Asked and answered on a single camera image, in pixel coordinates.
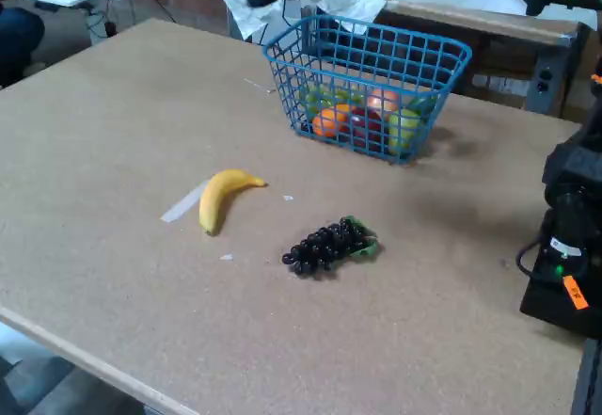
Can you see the grey post with outlets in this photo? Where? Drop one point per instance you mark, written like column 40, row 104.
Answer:
column 552, row 81

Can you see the red toy pomegranate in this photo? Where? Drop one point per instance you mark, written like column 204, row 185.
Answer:
column 367, row 128

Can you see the yellow toy banana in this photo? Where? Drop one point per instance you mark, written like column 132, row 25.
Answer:
column 211, row 203

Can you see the thin white tape strip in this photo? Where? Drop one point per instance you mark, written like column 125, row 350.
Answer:
column 258, row 85

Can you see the pink toy peach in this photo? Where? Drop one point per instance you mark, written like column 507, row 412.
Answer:
column 383, row 100

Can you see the white crumpled cloth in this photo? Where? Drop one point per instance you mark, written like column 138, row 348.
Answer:
column 235, row 5

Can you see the long white tape strip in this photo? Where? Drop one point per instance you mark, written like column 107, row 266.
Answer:
column 181, row 208

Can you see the small orange object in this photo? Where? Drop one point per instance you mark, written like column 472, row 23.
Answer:
column 597, row 78

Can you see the person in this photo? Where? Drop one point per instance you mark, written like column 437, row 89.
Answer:
column 19, row 38

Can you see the dark grey frame post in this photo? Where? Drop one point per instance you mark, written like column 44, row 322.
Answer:
column 590, row 382

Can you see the toy orange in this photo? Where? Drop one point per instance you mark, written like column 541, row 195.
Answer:
column 329, row 123

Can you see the round green toy fruit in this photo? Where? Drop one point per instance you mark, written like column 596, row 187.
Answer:
column 320, row 100

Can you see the light green toy pear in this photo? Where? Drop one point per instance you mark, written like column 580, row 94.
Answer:
column 404, row 130

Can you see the black toy grapes bunch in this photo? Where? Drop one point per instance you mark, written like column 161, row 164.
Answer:
column 324, row 248

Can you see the dark green toy vegetable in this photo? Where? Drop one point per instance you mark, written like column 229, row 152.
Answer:
column 422, row 104

